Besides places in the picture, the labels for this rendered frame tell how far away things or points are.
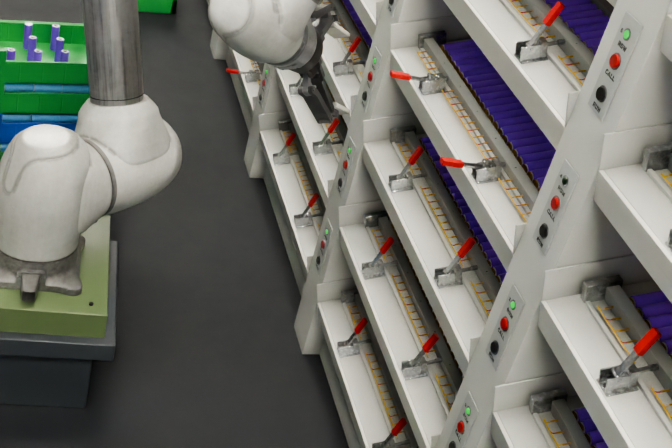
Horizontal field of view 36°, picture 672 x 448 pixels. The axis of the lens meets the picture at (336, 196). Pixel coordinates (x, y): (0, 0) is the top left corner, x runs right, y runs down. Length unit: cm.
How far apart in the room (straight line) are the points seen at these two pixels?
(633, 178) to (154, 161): 103
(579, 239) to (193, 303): 124
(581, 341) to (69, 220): 96
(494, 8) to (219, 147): 148
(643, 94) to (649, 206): 13
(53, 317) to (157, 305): 47
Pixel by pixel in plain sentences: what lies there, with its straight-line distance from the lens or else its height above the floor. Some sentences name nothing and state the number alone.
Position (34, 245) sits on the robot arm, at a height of 35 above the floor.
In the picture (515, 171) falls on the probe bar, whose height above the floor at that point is 79.
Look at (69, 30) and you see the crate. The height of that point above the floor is 36.
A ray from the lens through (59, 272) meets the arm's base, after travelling 193.
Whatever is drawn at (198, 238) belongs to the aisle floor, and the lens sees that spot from 254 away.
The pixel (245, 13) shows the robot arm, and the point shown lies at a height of 94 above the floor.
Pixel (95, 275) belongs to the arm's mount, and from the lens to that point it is 198.
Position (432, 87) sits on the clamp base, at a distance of 174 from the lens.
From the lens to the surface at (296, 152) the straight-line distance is 260.
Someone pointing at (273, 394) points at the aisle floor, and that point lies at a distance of 217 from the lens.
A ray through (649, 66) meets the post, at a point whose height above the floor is 109.
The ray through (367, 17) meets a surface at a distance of 202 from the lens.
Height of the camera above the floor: 149
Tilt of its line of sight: 32 degrees down
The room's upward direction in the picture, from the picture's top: 16 degrees clockwise
